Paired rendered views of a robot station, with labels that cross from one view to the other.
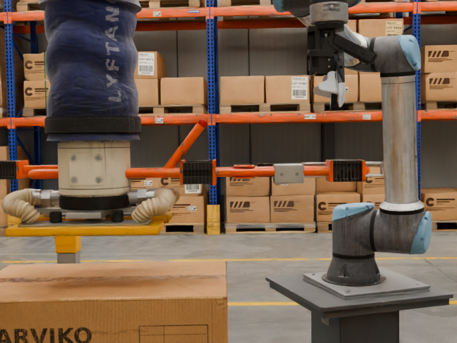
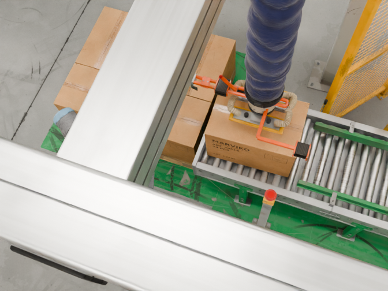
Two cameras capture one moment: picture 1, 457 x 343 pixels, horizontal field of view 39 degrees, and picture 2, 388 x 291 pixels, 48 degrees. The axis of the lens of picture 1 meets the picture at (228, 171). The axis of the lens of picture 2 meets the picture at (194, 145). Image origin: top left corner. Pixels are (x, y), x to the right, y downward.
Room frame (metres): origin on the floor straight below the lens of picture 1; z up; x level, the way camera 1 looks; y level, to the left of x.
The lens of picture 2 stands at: (2.79, 0.49, 3.55)
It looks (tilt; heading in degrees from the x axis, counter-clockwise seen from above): 68 degrees down; 209
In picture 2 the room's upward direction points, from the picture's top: 12 degrees counter-clockwise
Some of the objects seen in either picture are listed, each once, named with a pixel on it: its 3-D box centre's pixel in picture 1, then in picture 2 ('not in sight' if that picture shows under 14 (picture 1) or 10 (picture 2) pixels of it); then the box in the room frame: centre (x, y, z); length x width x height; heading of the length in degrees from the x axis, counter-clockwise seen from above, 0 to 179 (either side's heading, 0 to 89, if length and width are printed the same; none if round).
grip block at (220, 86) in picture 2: (198, 172); (223, 86); (1.54, 0.07, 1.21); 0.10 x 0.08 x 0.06; 179
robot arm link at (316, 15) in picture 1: (329, 15); not in sight; (1.54, -0.24, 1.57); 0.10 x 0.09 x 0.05; 178
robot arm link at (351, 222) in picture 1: (355, 227); not in sight; (2.30, -0.45, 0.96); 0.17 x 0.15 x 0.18; 62
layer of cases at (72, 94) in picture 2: not in sight; (149, 84); (1.22, -0.69, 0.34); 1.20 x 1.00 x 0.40; 88
